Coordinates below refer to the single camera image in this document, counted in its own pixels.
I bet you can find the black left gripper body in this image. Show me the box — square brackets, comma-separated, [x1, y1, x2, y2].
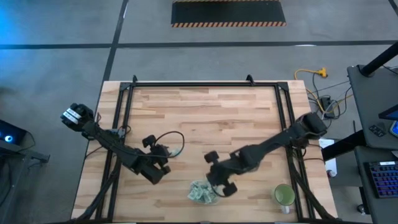
[142, 134, 171, 175]

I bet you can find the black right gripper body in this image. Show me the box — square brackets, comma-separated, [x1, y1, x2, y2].
[204, 151, 246, 197]

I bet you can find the clear plastic container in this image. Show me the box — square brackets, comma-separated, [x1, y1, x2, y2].
[187, 179, 220, 205]

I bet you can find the black desk foot bar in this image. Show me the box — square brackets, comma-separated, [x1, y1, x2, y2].
[321, 129, 368, 162]

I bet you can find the black power strip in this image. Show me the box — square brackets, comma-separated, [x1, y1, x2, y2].
[320, 95, 336, 119]

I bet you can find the dark grey cart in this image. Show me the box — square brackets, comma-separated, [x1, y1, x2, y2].
[0, 130, 51, 224]

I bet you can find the black hazard striped floor mat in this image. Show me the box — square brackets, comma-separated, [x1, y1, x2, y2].
[170, 0, 287, 28]

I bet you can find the black computer blue light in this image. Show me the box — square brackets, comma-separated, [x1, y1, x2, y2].
[0, 119, 27, 147]

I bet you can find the small black controller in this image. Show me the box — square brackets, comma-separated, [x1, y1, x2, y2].
[368, 123, 387, 138]

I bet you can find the blue backlit keyboard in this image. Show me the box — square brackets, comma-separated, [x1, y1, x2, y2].
[363, 160, 398, 200]

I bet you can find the dark grey desk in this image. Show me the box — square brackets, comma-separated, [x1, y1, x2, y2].
[353, 145, 398, 224]
[346, 63, 398, 151]

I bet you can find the monitor with blue screen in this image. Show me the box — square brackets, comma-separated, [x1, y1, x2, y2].
[377, 104, 398, 138]

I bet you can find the black pole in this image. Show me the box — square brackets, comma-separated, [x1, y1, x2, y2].
[359, 41, 398, 77]

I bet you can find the black left wrist camera cable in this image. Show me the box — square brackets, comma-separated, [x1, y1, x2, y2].
[154, 130, 185, 158]

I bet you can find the green mug white handle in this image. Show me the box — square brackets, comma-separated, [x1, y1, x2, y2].
[271, 183, 296, 215]

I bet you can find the black aluminium table frame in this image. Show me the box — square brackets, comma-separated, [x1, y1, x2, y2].
[71, 74, 340, 223]

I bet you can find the yellow extension cord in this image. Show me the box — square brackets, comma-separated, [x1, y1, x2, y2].
[294, 67, 329, 114]

